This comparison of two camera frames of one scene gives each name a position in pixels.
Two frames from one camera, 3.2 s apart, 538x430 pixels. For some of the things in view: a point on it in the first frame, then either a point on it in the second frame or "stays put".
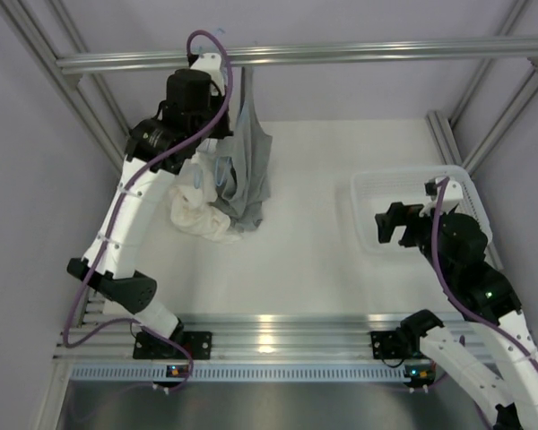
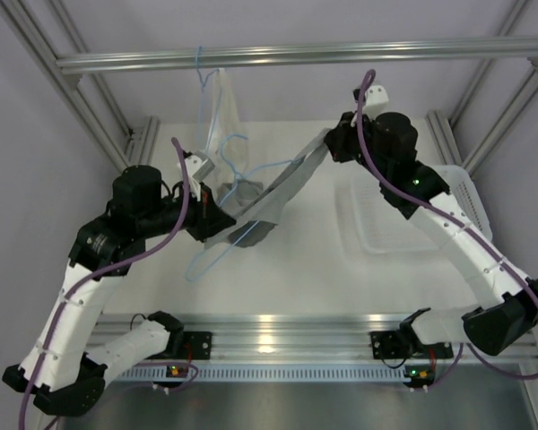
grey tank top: [243, 165] -> [262, 210]
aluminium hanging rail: [318, 55] stays put
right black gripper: [398, 215] -> [338, 139]
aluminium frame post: [509, 118] stays put
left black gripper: [222, 130] -> [207, 217]
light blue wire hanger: [217, 159] -> [223, 199]
